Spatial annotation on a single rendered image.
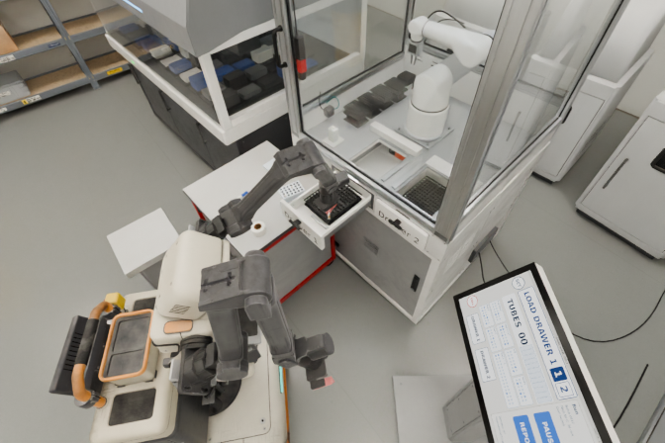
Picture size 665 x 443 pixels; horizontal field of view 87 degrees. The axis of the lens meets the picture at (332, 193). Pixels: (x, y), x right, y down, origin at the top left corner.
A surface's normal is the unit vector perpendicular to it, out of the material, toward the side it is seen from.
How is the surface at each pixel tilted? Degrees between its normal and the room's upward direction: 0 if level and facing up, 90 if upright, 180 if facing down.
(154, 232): 0
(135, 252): 0
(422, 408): 3
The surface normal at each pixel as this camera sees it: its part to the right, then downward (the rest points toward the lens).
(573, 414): -0.79, -0.40
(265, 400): -0.03, -0.66
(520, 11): -0.73, 0.53
